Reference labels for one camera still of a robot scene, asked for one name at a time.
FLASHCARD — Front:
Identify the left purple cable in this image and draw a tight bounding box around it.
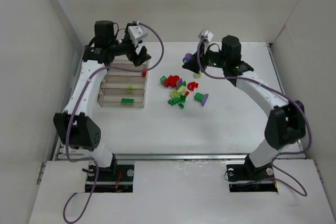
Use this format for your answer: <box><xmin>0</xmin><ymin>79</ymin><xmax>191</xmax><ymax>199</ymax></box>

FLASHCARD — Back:
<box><xmin>62</xmin><ymin>20</ymin><xmax>165</xmax><ymax>223</ymax></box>

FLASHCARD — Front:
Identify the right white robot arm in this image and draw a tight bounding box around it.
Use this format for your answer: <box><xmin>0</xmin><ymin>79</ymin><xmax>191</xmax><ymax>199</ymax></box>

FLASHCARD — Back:
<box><xmin>182</xmin><ymin>35</ymin><xmax>308</xmax><ymax>174</ymax></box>

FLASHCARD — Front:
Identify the aluminium rail front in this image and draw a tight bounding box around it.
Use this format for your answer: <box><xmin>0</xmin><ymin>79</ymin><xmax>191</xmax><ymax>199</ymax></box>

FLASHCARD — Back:
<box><xmin>55</xmin><ymin>153</ymin><xmax>306</xmax><ymax>161</ymax></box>

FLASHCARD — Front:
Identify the purple cable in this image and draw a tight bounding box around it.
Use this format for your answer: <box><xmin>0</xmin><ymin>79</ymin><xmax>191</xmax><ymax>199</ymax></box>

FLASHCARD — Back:
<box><xmin>196</xmin><ymin>37</ymin><xmax>313</xmax><ymax>197</ymax></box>
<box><xmin>62</xmin><ymin>20</ymin><xmax>165</xmax><ymax>223</ymax></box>

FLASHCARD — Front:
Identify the clear compartment organizer tray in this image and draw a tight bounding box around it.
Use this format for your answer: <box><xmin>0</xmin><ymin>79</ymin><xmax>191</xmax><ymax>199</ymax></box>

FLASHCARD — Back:
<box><xmin>97</xmin><ymin>56</ymin><xmax>149</xmax><ymax>109</ymax></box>

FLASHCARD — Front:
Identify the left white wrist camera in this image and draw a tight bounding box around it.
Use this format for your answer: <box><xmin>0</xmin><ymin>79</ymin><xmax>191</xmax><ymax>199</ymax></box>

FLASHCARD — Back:
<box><xmin>127</xmin><ymin>24</ymin><xmax>148</xmax><ymax>47</ymax></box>

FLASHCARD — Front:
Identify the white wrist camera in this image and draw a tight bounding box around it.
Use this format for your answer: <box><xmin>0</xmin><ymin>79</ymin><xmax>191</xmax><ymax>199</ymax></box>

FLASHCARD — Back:
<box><xmin>127</xmin><ymin>24</ymin><xmax>148</xmax><ymax>47</ymax></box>
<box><xmin>198</xmin><ymin>29</ymin><xmax>214</xmax><ymax>44</ymax></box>

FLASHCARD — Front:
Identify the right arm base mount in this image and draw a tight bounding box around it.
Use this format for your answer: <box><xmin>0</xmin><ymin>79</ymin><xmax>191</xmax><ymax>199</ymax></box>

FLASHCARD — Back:
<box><xmin>225</xmin><ymin>164</ymin><xmax>278</xmax><ymax>193</ymax></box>

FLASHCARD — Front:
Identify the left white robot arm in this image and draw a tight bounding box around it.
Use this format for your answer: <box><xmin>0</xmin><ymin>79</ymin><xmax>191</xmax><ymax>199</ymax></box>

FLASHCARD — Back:
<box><xmin>53</xmin><ymin>20</ymin><xmax>151</xmax><ymax>169</ymax></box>

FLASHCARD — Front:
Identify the purple round lego piece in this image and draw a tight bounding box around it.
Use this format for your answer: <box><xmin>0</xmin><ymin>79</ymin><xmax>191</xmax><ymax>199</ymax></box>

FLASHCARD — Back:
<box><xmin>183</xmin><ymin>53</ymin><xmax>193</xmax><ymax>63</ymax></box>

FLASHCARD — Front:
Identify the lime lego pile block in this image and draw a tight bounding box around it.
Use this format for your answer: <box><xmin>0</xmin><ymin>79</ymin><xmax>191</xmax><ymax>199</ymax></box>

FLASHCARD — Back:
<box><xmin>170</xmin><ymin>86</ymin><xmax>185</xmax><ymax>99</ymax></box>

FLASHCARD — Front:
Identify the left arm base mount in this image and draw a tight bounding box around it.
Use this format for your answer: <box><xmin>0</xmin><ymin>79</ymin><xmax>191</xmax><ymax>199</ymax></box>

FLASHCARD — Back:
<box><xmin>93</xmin><ymin>164</ymin><xmax>134</xmax><ymax>193</ymax></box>

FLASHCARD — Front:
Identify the dark green flat lego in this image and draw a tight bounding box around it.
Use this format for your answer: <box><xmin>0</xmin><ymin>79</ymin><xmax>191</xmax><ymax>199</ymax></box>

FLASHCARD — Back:
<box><xmin>121</xmin><ymin>98</ymin><xmax>134</xmax><ymax>105</ymax></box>

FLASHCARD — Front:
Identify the red arch lego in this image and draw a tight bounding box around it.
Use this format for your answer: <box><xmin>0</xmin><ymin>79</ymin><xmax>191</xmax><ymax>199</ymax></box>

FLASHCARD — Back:
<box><xmin>187</xmin><ymin>81</ymin><xmax>198</xmax><ymax>91</ymax></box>

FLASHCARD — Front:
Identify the large red lego block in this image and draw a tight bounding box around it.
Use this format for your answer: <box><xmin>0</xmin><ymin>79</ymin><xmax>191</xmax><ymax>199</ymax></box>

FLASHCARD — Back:
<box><xmin>164</xmin><ymin>76</ymin><xmax>180</xmax><ymax>88</ymax></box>

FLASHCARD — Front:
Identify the lime lego in tray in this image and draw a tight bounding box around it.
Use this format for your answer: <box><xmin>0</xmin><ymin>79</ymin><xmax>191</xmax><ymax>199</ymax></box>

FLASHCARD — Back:
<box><xmin>126</xmin><ymin>86</ymin><xmax>134</xmax><ymax>93</ymax></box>

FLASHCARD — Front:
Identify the green lego left of pile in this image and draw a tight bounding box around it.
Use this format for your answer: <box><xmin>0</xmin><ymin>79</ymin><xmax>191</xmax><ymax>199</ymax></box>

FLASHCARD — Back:
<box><xmin>160</xmin><ymin>76</ymin><xmax>167</xmax><ymax>86</ymax></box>

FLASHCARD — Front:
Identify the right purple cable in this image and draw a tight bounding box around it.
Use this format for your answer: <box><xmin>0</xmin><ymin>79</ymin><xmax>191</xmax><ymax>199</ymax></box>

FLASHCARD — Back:
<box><xmin>196</xmin><ymin>37</ymin><xmax>313</xmax><ymax>197</ymax></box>

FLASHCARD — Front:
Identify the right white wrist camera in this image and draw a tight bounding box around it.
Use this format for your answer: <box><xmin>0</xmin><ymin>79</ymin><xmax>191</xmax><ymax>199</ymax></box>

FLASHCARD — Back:
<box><xmin>198</xmin><ymin>29</ymin><xmax>214</xmax><ymax>44</ymax></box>

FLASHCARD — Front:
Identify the green and purple cone lego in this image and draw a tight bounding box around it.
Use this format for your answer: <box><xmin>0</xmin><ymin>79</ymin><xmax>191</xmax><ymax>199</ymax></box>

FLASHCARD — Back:
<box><xmin>194</xmin><ymin>92</ymin><xmax>209</xmax><ymax>106</ymax></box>

